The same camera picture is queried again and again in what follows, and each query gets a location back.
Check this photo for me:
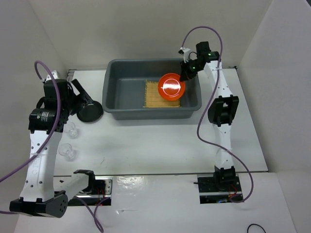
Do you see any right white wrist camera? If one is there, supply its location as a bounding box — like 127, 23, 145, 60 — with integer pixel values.
178, 47, 191, 63

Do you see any grey plastic bin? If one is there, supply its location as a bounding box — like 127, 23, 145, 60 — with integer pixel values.
102, 58, 202, 120

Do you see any square bamboo mat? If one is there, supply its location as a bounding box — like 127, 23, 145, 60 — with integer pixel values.
143, 81, 181, 108

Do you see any black round plate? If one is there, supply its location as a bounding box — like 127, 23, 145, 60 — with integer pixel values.
77, 101, 104, 123

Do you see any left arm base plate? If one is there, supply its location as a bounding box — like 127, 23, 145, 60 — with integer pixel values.
53, 176, 114, 207

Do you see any purple cable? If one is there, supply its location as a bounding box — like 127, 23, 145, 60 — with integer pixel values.
0, 60, 105, 233
181, 26, 254, 203

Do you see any black cable loop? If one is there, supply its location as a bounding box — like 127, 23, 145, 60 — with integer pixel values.
247, 223, 266, 233

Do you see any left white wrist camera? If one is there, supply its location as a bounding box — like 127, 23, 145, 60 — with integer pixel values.
52, 70, 61, 80

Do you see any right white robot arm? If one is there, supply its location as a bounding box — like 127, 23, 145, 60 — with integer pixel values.
178, 42, 239, 191

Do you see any orange plastic plate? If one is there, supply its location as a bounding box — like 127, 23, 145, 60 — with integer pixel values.
157, 73, 186, 101

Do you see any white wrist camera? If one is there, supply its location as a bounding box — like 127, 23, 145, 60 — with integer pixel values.
52, 70, 61, 80
178, 47, 191, 63

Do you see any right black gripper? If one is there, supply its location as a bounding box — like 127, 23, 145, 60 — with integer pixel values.
180, 58, 203, 82

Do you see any clear glass cup far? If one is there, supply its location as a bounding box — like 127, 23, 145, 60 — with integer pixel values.
64, 121, 79, 138

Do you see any clear glass cup near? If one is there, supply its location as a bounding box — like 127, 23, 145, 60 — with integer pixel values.
58, 143, 76, 161

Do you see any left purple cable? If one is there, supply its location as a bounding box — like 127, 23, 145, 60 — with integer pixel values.
0, 60, 105, 233

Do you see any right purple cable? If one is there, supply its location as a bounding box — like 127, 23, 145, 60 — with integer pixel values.
181, 26, 254, 203

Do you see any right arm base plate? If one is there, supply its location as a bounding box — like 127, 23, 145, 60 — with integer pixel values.
193, 174, 243, 204

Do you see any clear glass cup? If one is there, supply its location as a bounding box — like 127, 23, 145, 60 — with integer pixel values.
58, 143, 76, 161
64, 121, 79, 138

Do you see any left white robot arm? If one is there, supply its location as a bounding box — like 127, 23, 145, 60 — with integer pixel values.
9, 79, 97, 218

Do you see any aluminium table edge rail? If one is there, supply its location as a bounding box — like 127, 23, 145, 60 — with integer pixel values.
38, 69, 76, 176

